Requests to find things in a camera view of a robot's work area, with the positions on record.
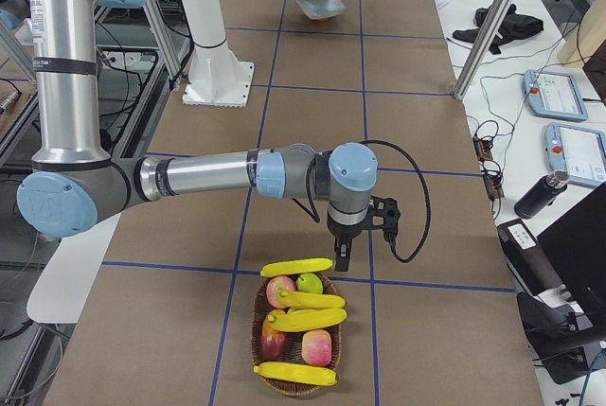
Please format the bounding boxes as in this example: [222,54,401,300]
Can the pink apple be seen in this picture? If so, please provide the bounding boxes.
[265,275,297,309]
[301,329,332,367]

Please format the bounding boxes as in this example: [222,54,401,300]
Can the green pear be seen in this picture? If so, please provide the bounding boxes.
[296,273,324,294]

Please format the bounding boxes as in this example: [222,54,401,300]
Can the teach pendant near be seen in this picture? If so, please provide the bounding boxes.
[544,123,605,188]

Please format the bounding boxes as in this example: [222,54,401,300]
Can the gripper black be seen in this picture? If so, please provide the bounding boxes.
[327,216,368,272]

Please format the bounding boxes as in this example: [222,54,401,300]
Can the yellow banana top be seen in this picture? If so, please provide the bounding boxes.
[259,257,333,278]

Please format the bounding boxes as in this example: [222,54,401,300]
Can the white chair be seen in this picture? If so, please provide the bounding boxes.
[27,215,120,324]

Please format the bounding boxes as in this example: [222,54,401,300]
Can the aluminium frame post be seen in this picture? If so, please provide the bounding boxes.
[453,0,512,100]

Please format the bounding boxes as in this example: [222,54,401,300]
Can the pink apple upper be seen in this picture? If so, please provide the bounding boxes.
[265,275,297,309]

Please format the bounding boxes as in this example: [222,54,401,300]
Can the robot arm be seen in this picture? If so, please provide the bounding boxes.
[17,0,379,272]

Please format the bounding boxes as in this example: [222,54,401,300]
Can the wicker basket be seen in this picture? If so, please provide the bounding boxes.
[251,281,343,397]

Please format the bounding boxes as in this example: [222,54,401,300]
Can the black monitor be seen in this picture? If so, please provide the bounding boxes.
[539,185,605,312]

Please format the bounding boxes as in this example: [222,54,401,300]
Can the pink apple lower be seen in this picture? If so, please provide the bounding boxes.
[301,329,332,367]

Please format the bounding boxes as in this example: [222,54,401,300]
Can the teach pendant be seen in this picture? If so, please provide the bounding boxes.
[544,123,605,188]
[523,69,588,122]

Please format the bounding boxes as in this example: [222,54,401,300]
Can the grey square plate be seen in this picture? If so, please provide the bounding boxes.
[296,0,347,21]

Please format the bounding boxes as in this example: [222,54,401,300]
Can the black bottle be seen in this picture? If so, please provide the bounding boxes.
[513,169,569,219]

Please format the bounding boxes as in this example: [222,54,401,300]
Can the black box device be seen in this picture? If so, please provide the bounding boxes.
[497,219,563,295]

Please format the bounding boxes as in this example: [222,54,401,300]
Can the black camera cable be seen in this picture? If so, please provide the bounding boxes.
[360,139,433,264]

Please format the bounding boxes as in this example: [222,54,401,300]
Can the yellow banana bottom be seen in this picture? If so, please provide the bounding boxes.
[253,362,339,386]

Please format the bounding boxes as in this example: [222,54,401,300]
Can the red yellow mango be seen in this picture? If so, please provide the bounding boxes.
[260,309,288,361]

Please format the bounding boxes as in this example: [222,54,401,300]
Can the teach pendant far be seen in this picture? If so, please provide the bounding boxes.
[523,69,588,122]

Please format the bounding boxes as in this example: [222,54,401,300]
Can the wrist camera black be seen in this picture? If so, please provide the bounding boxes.
[367,196,401,243]

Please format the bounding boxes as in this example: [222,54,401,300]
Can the white pillar base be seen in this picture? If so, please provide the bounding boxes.
[182,0,255,107]

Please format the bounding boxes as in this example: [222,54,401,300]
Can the black cloth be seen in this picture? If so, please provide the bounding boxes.
[453,4,544,55]

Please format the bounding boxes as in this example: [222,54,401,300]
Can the yellow banana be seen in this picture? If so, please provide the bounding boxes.
[259,257,333,278]
[253,362,339,386]
[277,290,347,309]
[266,309,348,332]

